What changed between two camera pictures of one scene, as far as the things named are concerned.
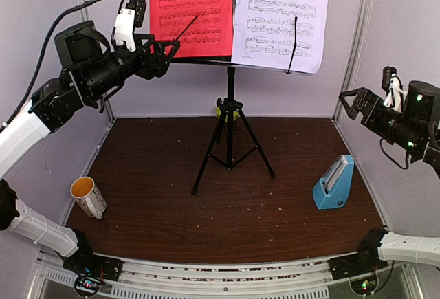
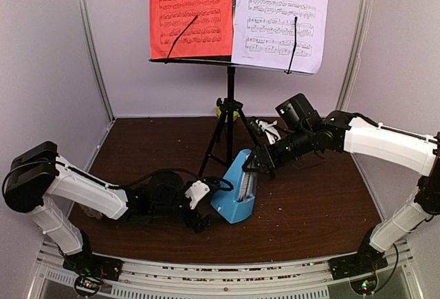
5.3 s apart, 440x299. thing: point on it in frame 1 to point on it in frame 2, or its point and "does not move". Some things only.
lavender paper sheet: [267, 2] does not move
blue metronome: [333, 189] to [238, 203]
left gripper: [159, 64] to [200, 226]
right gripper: [363, 95] to [260, 152]
